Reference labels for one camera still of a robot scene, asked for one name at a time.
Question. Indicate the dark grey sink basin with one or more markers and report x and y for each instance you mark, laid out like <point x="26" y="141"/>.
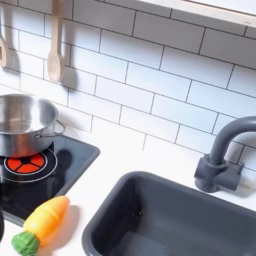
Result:
<point x="173" y="216"/>

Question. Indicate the dark grey tap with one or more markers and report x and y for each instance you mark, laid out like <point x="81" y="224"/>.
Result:
<point x="216" y="160"/>

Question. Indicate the white wall shelf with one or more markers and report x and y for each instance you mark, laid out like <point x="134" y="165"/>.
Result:
<point x="213" y="10"/>

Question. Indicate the steel pot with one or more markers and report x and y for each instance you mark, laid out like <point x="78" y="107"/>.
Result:
<point x="23" y="123"/>

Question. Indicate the wooden spatula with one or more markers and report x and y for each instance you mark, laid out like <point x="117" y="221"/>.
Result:
<point x="2" y="50"/>

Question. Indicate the wooden spoon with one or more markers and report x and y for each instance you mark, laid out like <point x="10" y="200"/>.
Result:
<point x="55" y="60"/>

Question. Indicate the orange toy carrot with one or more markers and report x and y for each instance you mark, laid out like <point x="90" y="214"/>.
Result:
<point x="46" y="218"/>

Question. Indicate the black stove top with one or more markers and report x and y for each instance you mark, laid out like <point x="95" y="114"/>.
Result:
<point x="70" y="160"/>

